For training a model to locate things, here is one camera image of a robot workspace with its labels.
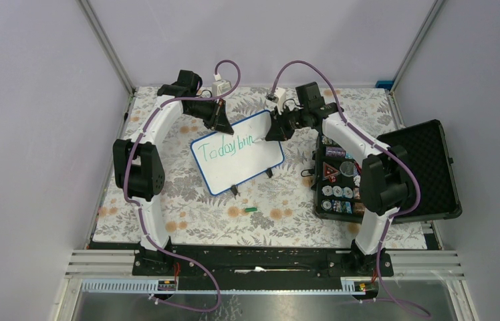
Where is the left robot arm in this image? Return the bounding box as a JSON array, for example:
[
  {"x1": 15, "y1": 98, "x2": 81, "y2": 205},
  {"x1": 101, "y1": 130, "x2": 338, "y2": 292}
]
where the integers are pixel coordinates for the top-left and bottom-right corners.
[{"x1": 112, "y1": 70, "x2": 238, "y2": 275}]

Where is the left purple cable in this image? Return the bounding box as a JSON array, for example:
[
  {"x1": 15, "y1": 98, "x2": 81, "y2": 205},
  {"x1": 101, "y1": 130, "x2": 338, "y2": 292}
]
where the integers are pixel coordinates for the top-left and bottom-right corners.
[{"x1": 122, "y1": 60, "x2": 242, "y2": 313}]

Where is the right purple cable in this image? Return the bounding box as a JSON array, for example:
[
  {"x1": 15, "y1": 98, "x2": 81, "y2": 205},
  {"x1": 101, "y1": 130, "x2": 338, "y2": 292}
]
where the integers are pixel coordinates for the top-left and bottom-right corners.
[{"x1": 268, "y1": 60, "x2": 432, "y2": 318}]

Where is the white cable duct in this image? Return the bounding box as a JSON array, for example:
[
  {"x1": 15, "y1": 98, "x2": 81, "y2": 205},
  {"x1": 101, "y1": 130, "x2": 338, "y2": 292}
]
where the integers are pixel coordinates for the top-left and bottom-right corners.
[{"x1": 80, "y1": 277, "x2": 378, "y2": 296}]

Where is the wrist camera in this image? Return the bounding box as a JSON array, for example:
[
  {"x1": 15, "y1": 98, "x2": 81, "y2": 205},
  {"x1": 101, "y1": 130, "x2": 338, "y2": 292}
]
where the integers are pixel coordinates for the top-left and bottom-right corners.
[
  {"x1": 266, "y1": 87, "x2": 293, "y2": 114},
  {"x1": 211, "y1": 74, "x2": 232, "y2": 97}
]

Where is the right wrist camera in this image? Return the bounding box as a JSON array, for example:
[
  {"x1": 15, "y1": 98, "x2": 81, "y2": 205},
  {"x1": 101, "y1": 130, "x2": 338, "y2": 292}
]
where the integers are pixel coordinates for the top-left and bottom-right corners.
[{"x1": 266, "y1": 87, "x2": 293, "y2": 114}]

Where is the blue framed whiteboard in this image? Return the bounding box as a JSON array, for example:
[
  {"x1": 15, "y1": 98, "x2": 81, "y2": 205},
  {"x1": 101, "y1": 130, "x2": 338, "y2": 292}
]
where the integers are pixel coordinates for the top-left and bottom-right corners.
[{"x1": 191, "y1": 110, "x2": 285, "y2": 196}]

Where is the purple cable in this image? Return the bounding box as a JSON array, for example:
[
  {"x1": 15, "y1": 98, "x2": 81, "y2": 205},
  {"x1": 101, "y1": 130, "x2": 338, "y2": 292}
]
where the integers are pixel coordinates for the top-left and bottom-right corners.
[
  {"x1": 122, "y1": 60, "x2": 242, "y2": 313},
  {"x1": 268, "y1": 60, "x2": 432, "y2": 318}
]

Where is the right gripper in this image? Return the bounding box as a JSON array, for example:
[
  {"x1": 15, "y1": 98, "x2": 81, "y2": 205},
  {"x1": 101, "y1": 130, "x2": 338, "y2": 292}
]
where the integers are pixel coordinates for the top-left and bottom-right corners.
[{"x1": 266, "y1": 104, "x2": 309, "y2": 142}]

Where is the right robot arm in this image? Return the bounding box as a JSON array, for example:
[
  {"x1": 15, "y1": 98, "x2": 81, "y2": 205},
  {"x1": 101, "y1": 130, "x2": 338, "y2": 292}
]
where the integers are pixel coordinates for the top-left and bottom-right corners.
[{"x1": 265, "y1": 82, "x2": 421, "y2": 276}]

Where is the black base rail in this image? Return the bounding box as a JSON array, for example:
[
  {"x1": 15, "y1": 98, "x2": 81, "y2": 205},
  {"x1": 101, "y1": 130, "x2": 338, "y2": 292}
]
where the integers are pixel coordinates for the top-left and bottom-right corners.
[{"x1": 132, "y1": 243, "x2": 394, "y2": 288}]

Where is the blue corner clamp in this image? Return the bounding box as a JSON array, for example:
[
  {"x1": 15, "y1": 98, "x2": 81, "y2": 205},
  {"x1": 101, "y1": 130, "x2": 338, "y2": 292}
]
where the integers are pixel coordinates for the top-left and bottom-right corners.
[{"x1": 375, "y1": 80, "x2": 394, "y2": 90}]

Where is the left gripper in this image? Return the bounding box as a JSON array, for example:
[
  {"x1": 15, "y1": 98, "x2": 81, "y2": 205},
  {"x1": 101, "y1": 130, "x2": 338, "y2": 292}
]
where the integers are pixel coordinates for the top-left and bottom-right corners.
[{"x1": 185, "y1": 96, "x2": 233, "y2": 135}]

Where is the black open case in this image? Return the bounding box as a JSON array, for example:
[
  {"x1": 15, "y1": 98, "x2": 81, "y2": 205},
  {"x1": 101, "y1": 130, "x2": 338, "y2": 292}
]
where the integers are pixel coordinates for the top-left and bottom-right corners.
[{"x1": 310, "y1": 120, "x2": 462, "y2": 223}]

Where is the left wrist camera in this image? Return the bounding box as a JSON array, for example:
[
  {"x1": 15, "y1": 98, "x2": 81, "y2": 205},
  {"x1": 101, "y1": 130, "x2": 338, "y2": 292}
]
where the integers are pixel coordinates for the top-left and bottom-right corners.
[{"x1": 211, "y1": 74, "x2": 232, "y2": 97}]

